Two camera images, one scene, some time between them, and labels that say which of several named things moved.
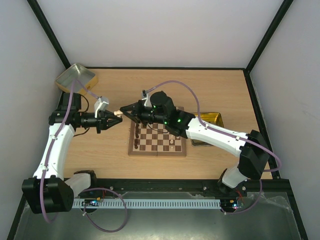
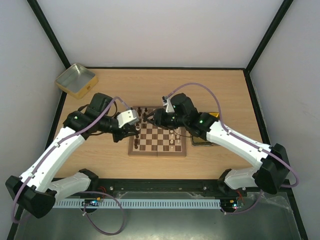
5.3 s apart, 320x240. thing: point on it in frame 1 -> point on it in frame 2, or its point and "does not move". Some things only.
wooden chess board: x=155 y=140 does not move
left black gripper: x=102 y=121 -> x=124 y=132
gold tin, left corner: x=76 y=79 does not move
